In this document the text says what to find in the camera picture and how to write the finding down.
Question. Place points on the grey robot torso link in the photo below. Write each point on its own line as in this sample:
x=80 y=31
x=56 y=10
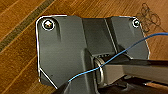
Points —
x=140 y=70

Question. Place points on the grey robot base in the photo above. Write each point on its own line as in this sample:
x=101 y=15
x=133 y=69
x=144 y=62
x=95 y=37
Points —
x=66 y=50

